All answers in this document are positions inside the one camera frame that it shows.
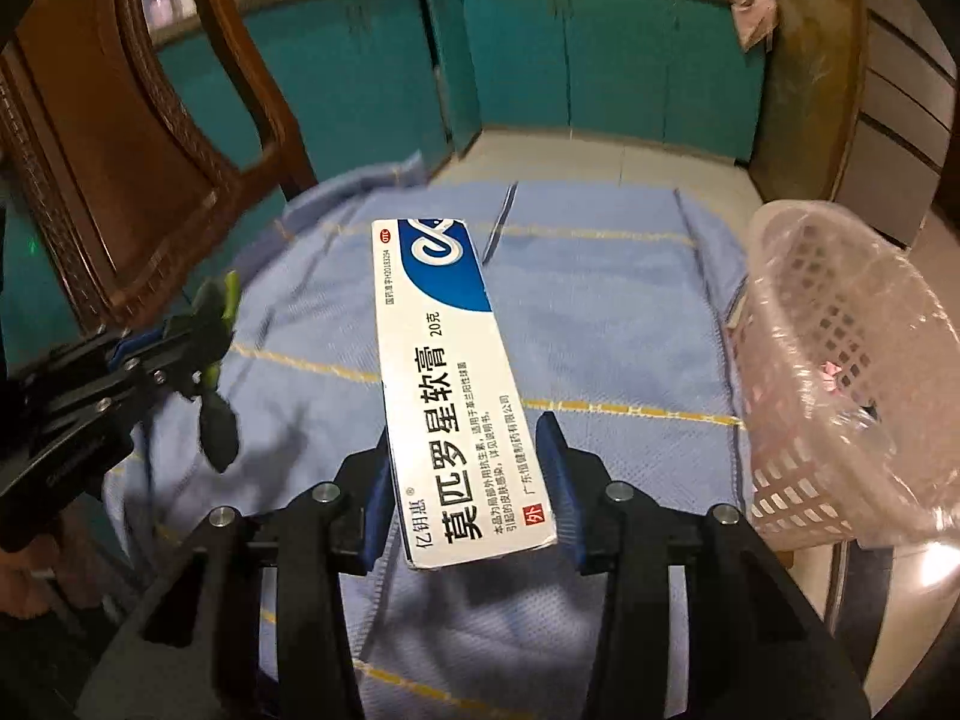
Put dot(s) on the pink plastic bag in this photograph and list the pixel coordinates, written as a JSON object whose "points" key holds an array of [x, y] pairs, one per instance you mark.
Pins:
{"points": [[829, 375]]}

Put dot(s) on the person's left hand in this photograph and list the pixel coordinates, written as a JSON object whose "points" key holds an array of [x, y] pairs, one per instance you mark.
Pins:
{"points": [[30, 577]]}

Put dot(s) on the pink hanging cloth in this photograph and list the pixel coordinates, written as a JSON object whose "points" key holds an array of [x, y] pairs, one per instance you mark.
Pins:
{"points": [[746, 7]]}

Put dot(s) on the blue woven blanket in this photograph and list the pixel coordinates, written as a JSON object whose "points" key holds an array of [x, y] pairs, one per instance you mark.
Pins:
{"points": [[615, 330]]}

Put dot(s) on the dark green leaf scrap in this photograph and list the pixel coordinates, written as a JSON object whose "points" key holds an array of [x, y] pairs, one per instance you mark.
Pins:
{"points": [[219, 427]]}

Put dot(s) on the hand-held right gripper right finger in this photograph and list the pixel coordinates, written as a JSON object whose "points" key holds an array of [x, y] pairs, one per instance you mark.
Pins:
{"points": [[562, 495]]}

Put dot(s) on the carved wooden chair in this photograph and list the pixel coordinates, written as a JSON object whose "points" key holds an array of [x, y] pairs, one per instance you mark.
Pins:
{"points": [[97, 127]]}

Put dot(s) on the wooden framed sliding door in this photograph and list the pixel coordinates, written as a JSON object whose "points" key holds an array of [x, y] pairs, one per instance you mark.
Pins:
{"points": [[806, 75]]}

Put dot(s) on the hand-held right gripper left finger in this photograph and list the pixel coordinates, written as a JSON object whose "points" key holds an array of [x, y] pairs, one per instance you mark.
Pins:
{"points": [[377, 532]]}

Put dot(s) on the teal base kitchen cabinet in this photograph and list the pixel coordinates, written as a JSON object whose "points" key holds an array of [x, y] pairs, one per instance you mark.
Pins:
{"points": [[615, 67], [360, 75]]}

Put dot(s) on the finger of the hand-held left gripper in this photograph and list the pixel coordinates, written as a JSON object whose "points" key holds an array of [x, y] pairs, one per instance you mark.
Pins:
{"points": [[131, 349], [120, 397]]}

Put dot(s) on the silver refrigerator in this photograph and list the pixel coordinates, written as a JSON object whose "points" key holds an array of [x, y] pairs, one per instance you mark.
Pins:
{"points": [[892, 127]]}

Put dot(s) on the plastic lattice wastebasket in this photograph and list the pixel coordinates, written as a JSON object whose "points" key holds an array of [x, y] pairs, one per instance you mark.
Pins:
{"points": [[825, 315]]}

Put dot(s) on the white and blue medicine box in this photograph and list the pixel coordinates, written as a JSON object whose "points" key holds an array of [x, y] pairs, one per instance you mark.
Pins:
{"points": [[450, 390]]}

